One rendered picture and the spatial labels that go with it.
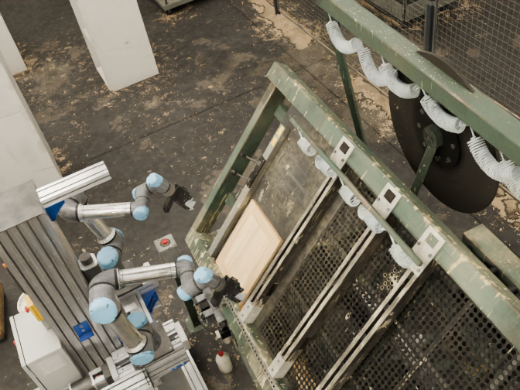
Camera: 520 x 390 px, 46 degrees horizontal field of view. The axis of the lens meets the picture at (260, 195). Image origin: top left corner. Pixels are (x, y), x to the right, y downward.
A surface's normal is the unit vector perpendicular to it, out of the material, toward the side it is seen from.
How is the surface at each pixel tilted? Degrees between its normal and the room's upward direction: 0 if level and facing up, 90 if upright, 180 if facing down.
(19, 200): 0
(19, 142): 90
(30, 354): 0
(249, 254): 50
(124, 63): 90
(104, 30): 90
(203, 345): 0
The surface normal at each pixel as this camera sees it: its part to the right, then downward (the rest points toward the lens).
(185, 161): -0.15, -0.70
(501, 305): -0.78, -0.14
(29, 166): 0.46, 0.58
